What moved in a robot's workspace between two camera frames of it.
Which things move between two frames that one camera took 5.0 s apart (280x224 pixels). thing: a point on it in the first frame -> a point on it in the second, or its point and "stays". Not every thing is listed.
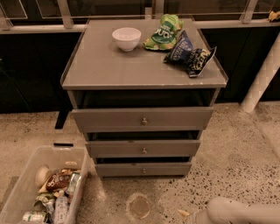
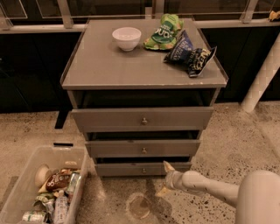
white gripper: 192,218 -> 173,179
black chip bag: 197,59 stays
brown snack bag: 59,181 stays
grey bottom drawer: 143,169 stays
